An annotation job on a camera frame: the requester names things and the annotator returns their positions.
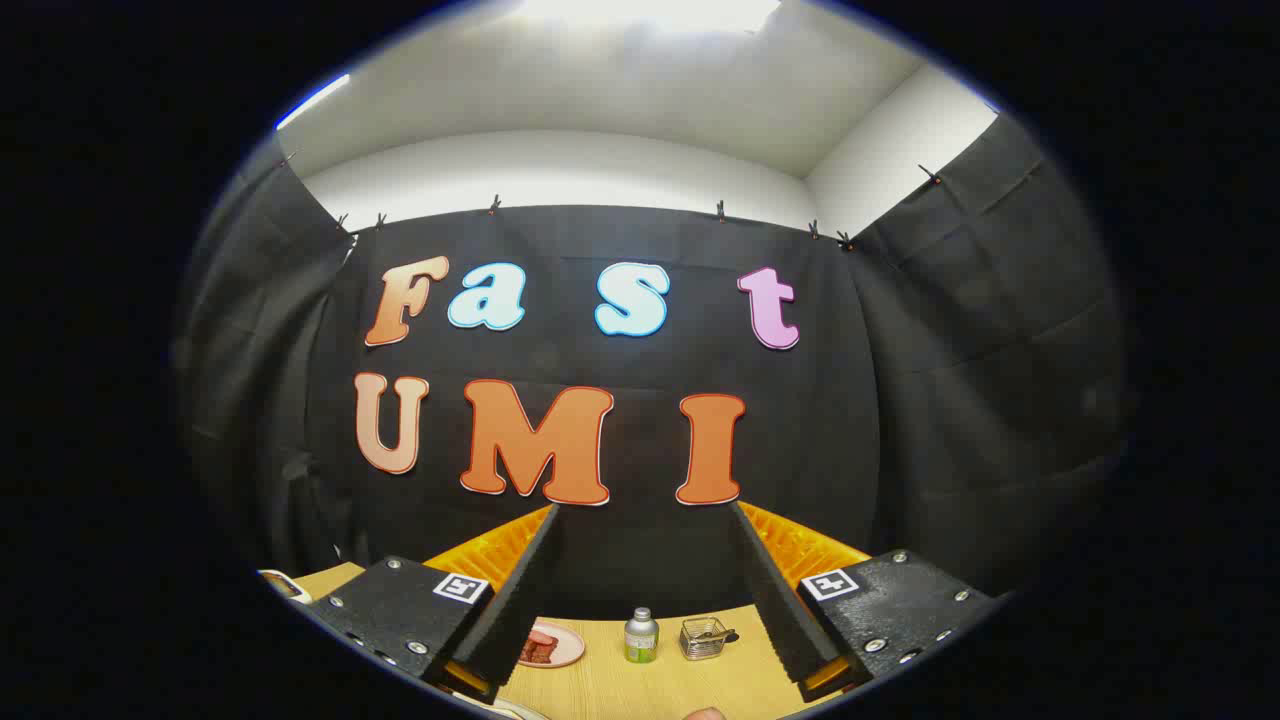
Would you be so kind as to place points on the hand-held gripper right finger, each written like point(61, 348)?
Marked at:
point(785, 610)

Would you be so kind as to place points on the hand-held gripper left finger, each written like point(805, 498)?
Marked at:
point(515, 600)

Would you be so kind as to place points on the brown meat piece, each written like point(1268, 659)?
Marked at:
point(538, 652)

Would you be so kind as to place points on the pink plate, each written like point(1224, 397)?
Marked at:
point(570, 645)

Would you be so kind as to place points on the green label silver bottle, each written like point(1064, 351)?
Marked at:
point(641, 640)

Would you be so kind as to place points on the white divided seed tray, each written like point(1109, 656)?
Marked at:
point(284, 585)

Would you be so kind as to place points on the row of black cloth clips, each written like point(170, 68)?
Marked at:
point(495, 205)

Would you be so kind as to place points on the ceiling strip light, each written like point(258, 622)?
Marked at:
point(312, 100)

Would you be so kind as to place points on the ceiling light panel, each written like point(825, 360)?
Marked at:
point(650, 12)

